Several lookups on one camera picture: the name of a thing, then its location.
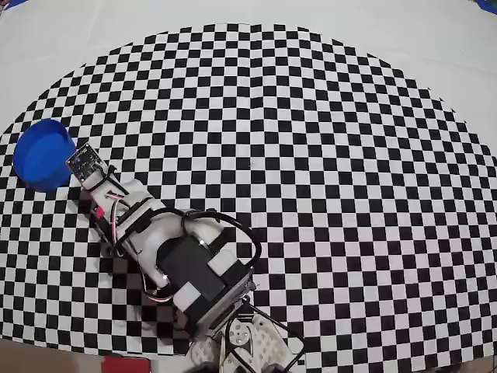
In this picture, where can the white red gripper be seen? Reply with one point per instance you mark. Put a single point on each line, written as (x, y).
(94, 199)

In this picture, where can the black white checkered paper mat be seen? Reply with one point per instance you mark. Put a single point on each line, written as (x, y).
(349, 116)

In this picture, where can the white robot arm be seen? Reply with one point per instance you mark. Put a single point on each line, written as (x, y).
(194, 268)

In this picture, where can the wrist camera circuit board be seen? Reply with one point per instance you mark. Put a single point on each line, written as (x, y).
(85, 161)

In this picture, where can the blue round plastic box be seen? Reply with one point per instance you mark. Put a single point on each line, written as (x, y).
(39, 159)

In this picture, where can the red flat box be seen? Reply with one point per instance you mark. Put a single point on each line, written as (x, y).
(126, 366)

